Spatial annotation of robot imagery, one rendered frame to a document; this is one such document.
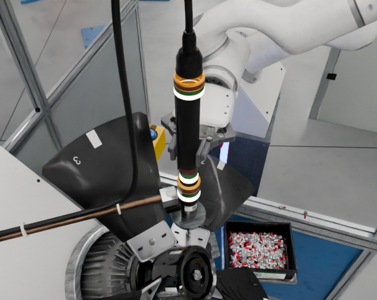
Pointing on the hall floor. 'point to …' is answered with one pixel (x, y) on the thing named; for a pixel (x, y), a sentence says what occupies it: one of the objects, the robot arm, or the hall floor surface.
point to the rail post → (350, 274)
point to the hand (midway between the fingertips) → (187, 149)
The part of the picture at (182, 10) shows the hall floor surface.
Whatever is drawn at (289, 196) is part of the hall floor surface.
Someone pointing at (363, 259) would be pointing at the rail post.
